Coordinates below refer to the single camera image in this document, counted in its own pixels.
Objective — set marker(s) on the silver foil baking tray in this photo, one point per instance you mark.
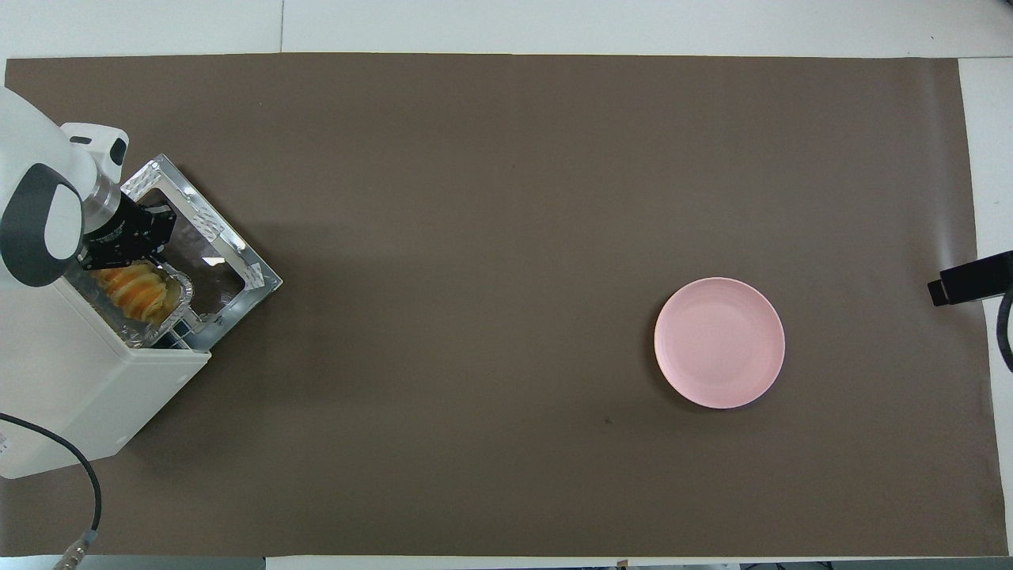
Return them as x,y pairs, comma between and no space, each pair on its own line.
184,294

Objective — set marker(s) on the sliced yellow bread loaf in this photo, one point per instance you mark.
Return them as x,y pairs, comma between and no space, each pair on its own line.
134,294

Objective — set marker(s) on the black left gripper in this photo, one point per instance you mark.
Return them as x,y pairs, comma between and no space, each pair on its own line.
127,233

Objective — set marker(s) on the brown table mat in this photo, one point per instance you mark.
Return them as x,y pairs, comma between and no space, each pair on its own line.
475,277

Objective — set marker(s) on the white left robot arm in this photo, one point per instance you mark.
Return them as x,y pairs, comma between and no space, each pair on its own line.
32,142

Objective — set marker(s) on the glass oven door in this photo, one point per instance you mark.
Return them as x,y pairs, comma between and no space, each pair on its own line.
237,261

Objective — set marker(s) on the pink round plate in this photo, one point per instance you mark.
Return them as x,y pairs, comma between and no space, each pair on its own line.
718,343

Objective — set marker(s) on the cream toaster oven body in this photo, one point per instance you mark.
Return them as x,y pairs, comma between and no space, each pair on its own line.
71,388

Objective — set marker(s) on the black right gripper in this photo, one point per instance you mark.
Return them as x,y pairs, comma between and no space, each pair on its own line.
977,279

